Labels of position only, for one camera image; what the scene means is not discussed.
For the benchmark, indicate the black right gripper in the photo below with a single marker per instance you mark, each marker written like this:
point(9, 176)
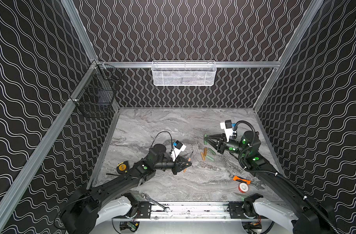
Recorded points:
point(221, 143)

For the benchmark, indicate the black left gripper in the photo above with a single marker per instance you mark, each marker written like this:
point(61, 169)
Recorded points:
point(177, 164)

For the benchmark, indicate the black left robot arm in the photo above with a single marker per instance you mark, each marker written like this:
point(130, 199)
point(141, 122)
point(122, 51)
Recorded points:
point(80, 214)

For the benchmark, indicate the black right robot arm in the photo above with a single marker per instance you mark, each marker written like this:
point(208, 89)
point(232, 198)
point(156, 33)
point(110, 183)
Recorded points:
point(304, 215)

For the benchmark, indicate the silver wrench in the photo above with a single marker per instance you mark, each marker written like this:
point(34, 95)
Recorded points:
point(149, 199)

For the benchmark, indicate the red white tape roll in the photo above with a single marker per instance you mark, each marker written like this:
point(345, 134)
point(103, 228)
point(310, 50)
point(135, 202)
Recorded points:
point(243, 187)

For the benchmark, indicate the yellow black tape measure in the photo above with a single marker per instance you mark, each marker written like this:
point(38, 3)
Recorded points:
point(123, 167)

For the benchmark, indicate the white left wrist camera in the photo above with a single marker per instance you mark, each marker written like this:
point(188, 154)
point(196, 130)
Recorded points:
point(178, 147)

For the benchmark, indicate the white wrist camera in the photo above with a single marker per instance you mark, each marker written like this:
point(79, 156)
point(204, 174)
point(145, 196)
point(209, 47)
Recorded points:
point(178, 147)
point(229, 130)

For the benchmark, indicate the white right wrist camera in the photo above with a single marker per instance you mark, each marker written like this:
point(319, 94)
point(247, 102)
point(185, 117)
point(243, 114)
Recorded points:
point(229, 130)

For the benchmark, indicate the orange handled utility knife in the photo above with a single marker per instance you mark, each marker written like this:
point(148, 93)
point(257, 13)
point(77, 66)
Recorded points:
point(240, 179)

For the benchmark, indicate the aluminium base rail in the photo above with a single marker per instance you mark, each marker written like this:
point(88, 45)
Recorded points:
point(215, 211)

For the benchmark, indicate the white wire mesh basket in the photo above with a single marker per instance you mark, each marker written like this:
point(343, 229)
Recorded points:
point(183, 73)

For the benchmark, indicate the black wire basket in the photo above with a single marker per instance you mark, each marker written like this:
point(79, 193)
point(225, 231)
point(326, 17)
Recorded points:
point(97, 100)

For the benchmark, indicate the aluminium corner frame post left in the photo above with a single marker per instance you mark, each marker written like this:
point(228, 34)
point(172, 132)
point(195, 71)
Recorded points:
point(78, 26)

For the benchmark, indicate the aluminium corner frame post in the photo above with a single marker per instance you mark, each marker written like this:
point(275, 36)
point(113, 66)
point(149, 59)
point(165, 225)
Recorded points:
point(78, 26)
point(299, 32)

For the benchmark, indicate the aluminium corner frame post right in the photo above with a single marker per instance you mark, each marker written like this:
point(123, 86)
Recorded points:
point(299, 32)

